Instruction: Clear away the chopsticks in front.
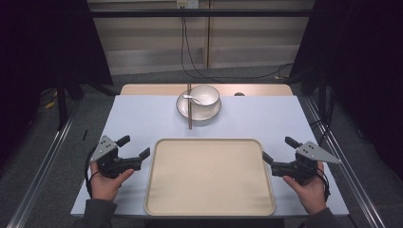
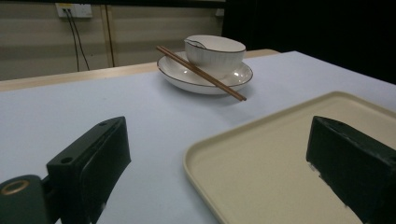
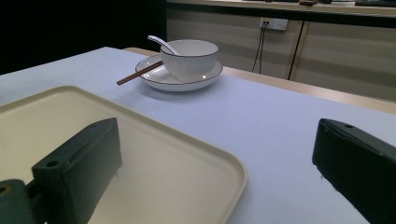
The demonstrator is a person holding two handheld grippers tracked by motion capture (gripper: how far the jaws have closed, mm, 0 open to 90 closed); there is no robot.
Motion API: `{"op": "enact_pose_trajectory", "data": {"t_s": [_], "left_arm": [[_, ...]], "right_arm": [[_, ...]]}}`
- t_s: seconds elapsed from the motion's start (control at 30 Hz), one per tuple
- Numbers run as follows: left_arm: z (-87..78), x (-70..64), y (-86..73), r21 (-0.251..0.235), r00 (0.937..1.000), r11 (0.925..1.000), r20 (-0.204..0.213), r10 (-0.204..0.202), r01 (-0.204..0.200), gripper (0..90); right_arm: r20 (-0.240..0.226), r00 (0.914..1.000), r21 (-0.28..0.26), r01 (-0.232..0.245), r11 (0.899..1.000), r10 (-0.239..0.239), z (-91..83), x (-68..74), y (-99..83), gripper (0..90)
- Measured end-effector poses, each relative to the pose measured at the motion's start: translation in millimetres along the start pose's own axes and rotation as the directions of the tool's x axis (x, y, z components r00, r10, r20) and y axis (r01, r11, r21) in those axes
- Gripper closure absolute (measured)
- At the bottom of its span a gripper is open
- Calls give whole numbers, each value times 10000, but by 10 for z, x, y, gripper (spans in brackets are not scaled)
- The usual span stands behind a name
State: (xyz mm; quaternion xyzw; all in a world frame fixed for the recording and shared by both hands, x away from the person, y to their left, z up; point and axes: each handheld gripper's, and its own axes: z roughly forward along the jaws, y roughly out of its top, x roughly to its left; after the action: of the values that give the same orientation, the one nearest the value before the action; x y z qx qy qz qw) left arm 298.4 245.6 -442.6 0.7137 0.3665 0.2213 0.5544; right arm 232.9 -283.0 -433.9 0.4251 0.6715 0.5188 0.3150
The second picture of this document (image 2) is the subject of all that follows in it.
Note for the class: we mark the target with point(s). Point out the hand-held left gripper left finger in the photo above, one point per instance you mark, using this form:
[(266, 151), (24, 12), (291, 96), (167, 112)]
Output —
[(93, 161)]

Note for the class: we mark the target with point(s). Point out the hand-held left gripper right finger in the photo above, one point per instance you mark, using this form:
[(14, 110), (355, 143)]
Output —
[(351, 161)]

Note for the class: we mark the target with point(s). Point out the white ceramic plate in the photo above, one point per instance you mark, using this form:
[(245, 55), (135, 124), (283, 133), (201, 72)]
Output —
[(182, 76)]

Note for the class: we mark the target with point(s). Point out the brown wooden chopstick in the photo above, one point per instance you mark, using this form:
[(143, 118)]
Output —
[(199, 74), (204, 73)]

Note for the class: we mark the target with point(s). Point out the white ceramic bowl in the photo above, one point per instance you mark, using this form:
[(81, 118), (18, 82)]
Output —
[(214, 54)]

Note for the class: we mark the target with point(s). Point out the beige plastic tray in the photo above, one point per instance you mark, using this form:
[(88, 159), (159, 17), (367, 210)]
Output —
[(264, 168)]

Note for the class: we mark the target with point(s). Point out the white wall socket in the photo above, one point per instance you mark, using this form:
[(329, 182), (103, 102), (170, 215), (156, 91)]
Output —
[(74, 10)]

